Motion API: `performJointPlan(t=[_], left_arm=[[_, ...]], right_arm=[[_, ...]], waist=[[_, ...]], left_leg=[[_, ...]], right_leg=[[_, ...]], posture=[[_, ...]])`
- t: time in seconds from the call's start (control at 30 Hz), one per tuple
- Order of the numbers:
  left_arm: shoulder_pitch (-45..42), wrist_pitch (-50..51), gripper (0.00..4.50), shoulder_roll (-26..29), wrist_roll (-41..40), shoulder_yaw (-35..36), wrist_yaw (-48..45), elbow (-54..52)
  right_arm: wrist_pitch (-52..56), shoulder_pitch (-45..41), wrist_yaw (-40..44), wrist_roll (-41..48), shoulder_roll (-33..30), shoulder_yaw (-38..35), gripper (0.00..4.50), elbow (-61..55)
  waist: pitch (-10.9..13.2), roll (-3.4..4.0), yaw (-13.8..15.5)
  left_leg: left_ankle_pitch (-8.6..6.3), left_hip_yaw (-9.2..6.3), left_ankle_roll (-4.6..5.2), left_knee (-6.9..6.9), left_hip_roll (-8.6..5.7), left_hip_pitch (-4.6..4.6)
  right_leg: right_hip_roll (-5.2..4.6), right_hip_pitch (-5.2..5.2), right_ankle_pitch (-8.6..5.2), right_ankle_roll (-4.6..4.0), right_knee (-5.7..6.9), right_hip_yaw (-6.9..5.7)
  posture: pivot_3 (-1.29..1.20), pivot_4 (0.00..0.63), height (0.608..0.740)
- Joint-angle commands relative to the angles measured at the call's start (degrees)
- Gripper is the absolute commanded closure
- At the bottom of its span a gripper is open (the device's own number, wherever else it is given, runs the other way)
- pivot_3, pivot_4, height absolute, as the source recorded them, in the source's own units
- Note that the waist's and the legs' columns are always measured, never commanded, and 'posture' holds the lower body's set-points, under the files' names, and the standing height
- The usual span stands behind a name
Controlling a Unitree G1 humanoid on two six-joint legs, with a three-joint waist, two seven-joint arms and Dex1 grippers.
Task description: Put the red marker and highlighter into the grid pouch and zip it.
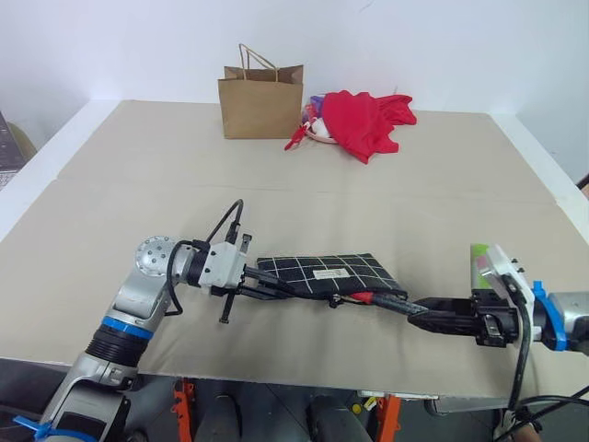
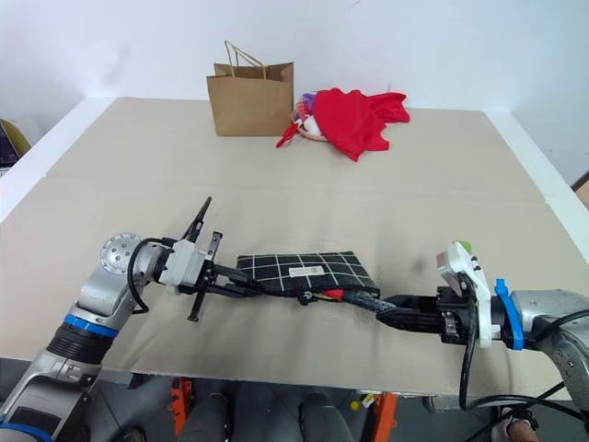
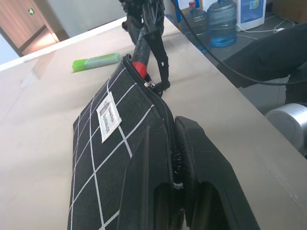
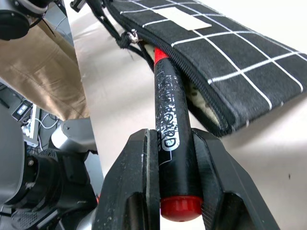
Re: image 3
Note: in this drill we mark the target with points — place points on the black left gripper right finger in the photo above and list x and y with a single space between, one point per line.
211 172

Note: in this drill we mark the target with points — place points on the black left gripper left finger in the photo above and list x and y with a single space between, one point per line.
144 172

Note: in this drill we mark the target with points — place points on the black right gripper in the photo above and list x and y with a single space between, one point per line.
144 7

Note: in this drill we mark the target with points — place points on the red marker with black barrel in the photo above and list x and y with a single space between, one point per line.
142 56

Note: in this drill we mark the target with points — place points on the black white grid pouch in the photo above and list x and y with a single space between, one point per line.
108 167

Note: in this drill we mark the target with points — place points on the green highlighter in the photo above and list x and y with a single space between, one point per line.
96 62

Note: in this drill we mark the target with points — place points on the blue water jug red cap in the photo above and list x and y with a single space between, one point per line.
195 21

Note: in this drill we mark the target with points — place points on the large blue water jug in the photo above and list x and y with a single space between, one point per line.
221 22

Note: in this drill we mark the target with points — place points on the silver robot body part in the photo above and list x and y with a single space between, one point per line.
287 124

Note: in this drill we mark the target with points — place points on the white water dispenser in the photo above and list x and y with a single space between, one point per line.
250 14

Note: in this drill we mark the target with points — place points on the green exit sign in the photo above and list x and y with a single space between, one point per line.
31 11

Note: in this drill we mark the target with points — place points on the brown wooden door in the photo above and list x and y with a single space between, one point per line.
26 26

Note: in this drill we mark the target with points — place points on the large black rounded shape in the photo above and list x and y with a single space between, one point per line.
271 55

